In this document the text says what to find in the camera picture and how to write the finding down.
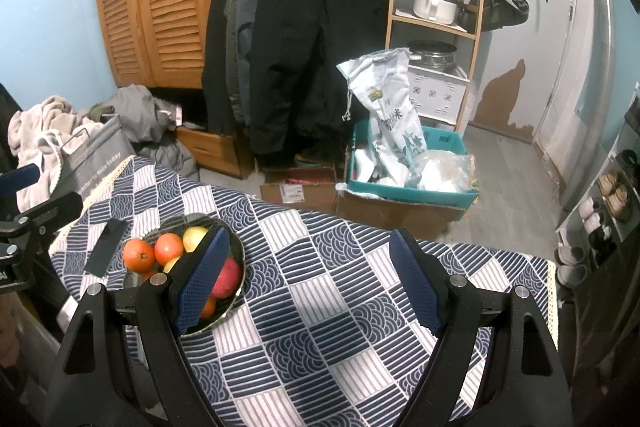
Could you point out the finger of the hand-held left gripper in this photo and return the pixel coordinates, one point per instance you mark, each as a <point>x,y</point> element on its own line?
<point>50,209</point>
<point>17,179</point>

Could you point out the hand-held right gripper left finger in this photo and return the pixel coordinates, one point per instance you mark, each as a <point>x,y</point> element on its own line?
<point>200,282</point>

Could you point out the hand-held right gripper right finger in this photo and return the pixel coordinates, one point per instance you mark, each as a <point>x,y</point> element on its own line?
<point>417,282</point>

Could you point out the red apple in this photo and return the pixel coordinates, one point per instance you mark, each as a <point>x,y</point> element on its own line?
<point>227,279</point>

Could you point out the large pale orange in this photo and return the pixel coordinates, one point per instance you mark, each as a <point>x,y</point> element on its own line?
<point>168,248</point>

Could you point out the dark glass bowl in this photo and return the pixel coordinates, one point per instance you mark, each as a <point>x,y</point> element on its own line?
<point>237,248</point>

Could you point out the deep-coloured orange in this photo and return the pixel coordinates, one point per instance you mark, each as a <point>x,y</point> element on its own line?
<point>139,255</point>

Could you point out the beige fleece garment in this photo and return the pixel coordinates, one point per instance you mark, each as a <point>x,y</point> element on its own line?
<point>45,122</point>

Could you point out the grey fabric storage bag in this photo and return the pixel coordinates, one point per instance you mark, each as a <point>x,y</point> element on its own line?
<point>95,157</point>

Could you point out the brown cardboard box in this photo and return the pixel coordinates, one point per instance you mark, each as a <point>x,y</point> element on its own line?
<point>390,217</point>

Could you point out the teal plastic crate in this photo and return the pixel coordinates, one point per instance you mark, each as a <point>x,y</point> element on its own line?
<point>415,197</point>

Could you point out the blue white patterned tablecloth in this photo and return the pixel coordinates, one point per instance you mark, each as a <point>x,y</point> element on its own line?
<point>325,257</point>

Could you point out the clear plastic bags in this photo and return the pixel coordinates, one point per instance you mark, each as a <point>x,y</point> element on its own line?
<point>440,172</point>

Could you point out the white bags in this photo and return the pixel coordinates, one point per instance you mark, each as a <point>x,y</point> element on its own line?
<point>365,167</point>

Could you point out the flat labelled cardboard box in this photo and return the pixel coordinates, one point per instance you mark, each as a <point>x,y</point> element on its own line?
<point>295,197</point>

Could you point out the pile of grey clothes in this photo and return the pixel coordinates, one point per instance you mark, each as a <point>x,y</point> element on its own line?
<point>135,112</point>

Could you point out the wooden drawer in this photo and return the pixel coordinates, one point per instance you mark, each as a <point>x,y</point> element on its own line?
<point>215,149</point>

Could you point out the white printed rice bag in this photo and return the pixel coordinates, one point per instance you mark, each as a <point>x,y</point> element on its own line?
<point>390,122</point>

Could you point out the white lattice basket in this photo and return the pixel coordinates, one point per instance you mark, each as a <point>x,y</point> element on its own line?
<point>440,94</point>

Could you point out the steel pot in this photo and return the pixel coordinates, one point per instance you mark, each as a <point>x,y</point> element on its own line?
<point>435,57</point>

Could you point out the grey shoe rack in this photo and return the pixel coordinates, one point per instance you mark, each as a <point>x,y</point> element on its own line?
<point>620,142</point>

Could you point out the white door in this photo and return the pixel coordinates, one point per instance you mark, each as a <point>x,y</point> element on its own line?
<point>575,82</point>

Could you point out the black hooded jacket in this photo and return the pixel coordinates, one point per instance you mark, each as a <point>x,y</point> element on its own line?
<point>310,32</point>

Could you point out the white cooking pot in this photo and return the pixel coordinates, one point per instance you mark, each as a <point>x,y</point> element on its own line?
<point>432,9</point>

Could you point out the grey jacket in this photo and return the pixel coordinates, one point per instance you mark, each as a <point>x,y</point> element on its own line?
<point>242,7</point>

